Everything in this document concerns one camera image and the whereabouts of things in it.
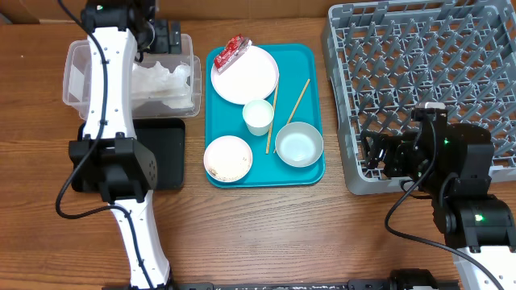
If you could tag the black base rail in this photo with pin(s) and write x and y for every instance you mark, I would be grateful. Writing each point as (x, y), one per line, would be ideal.
(401, 279)

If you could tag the teal serving tray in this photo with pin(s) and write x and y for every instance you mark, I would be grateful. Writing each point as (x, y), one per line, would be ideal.
(296, 64)

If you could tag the large white pink plate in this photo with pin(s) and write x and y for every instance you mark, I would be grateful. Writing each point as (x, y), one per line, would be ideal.
(253, 76)

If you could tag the grey dishwasher rack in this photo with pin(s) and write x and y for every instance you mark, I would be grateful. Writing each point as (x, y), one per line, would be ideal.
(383, 58)

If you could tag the left wooden chopstick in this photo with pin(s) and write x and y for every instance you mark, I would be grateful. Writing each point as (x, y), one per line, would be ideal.
(270, 130)

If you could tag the right wooden chopstick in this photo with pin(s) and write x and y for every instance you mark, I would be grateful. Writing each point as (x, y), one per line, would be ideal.
(295, 108)

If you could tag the white paper cup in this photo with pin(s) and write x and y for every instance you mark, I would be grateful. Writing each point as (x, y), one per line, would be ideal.
(258, 115)

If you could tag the red snack wrapper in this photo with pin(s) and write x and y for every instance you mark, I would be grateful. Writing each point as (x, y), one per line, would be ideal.
(233, 50)

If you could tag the crumpled white tissue paper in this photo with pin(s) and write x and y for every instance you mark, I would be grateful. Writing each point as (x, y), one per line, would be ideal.
(157, 82)

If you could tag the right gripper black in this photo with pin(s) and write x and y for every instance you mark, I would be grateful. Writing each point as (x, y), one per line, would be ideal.
(397, 149)

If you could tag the black food waste tray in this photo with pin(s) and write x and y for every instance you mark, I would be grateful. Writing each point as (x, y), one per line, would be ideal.
(161, 153)

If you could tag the clear plastic waste bin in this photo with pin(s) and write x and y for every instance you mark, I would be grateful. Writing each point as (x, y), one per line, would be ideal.
(77, 75)

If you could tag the wooden chopstick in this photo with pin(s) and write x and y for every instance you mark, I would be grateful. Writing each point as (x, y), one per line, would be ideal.
(270, 130)
(295, 108)

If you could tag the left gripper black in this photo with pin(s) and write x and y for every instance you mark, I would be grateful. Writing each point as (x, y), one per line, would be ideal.
(164, 46)

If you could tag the grey green ceramic bowl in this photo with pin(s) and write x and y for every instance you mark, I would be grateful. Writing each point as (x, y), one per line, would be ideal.
(299, 144)

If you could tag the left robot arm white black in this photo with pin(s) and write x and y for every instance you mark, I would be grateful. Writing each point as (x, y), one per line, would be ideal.
(110, 155)

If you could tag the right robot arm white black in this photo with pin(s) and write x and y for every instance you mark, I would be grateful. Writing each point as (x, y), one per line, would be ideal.
(450, 163)

